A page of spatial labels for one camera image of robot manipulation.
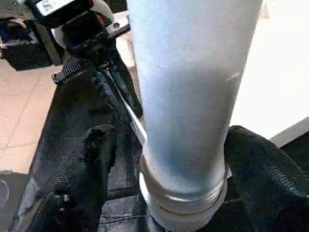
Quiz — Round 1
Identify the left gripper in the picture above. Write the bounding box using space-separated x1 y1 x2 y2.
51 9 144 129

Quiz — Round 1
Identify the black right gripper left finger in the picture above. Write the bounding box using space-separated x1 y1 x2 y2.
10 124 119 232

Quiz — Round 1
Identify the white plastic table leg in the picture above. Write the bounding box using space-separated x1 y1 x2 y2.
126 0 264 232

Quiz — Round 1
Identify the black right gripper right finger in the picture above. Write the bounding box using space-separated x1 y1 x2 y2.
223 125 309 232

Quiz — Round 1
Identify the black work mat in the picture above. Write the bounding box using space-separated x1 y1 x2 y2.
12 58 150 232

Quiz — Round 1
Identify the white plastic table top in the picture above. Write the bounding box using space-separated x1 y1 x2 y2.
113 0 309 148

